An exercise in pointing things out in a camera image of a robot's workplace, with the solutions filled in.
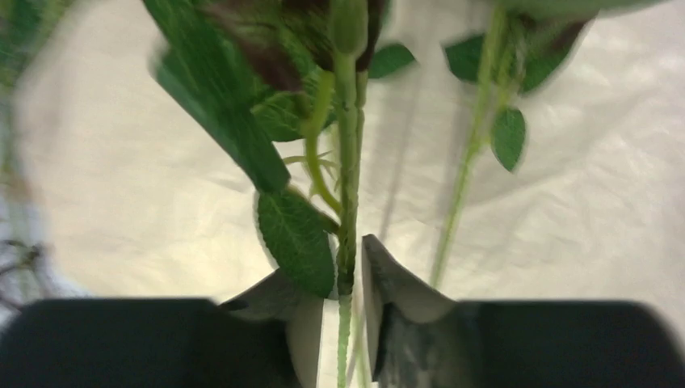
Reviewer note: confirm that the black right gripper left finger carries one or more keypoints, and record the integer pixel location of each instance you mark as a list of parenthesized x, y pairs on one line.
[(267, 336)]

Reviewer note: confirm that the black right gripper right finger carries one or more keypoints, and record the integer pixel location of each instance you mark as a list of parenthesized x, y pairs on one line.
[(418, 337)]

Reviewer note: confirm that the brown kraft wrapping paper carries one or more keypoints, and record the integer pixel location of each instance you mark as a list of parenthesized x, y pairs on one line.
[(140, 202)]

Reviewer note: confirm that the pink fake flower stem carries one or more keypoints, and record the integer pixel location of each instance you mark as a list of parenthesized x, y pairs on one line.
[(523, 44)]

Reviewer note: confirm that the pink fake flower bunch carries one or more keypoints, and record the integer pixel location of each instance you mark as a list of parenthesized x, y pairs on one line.
[(281, 87)]

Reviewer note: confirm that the dark brown ribbon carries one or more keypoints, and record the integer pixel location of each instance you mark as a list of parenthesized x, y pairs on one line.
[(28, 259)]

